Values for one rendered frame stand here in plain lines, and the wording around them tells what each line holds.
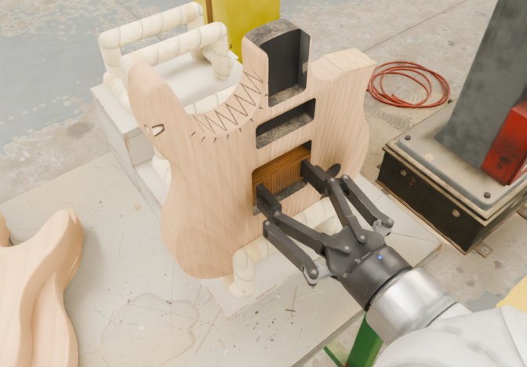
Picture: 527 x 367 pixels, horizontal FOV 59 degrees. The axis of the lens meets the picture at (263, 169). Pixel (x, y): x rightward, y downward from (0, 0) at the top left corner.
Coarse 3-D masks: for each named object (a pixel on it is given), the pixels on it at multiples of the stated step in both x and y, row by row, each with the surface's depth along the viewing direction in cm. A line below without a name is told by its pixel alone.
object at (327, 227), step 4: (332, 216) 75; (336, 216) 77; (328, 220) 76; (332, 220) 76; (320, 224) 77; (324, 224) 77; (328, 224) 76; (332, 224) 77; (316, 228) 79; (320, 228) 78; (324, 228) 77; (328, 228) 77; (332, 228) 78; (320, 232) 79; (324, 232) 78; (328, 232) 78; (332, 232) 79
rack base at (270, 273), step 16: (272, 256) 80; (320, 256) 80; (256, 272) 78; (272, 272) 78; (288, 272) 78; (208, 288) 76; (224, 288) 76; (256, 288) 76; (272, 288) 76; (224, 304) 74; (240, 304) 74
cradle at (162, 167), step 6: (156, 162) 79; (162, 162) 79; (168, 162) 79; (156, 168) 79; (162, 168) 78; (168, 168) 78; (162, 174) 78; (168, 174) 77; (168, 180) 77; (168, 186) 77
